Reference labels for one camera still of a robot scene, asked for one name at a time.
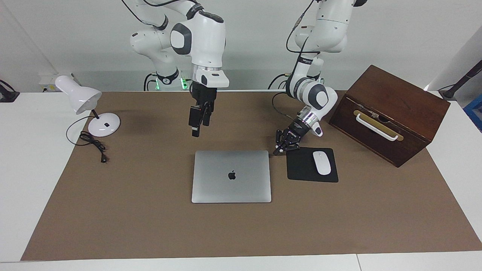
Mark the white desk lamp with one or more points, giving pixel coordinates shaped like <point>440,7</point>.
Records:
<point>81,96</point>

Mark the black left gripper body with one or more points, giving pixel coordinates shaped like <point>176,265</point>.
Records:
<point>298,131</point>

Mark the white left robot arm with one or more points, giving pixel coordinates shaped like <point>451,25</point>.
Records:
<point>331,26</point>

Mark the black clamp mount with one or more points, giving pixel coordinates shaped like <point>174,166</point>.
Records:
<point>7,96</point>

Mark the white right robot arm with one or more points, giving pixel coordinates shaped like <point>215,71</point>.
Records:
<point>205,37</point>

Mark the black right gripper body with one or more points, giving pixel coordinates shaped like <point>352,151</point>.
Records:
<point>203,98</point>

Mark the black mouse pad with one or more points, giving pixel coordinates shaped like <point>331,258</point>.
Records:
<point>299,165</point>

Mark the white wall socket strip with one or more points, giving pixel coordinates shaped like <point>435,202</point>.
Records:
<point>47,81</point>

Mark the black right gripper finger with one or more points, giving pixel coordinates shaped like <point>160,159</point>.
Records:
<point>206,116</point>
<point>194,120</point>

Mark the black stand leg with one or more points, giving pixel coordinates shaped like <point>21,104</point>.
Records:
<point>465,77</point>

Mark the white computer mouse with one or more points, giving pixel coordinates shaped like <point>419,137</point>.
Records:
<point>322,163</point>

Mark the silver laptop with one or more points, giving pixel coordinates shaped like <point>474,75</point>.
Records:
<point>231,188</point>

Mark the dark brown wooden box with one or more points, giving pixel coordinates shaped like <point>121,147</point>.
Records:
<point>414,113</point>

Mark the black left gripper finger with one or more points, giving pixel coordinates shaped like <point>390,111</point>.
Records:
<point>281,141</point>
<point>293,146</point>

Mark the brown table mat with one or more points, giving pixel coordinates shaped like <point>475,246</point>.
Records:
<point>150,226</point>

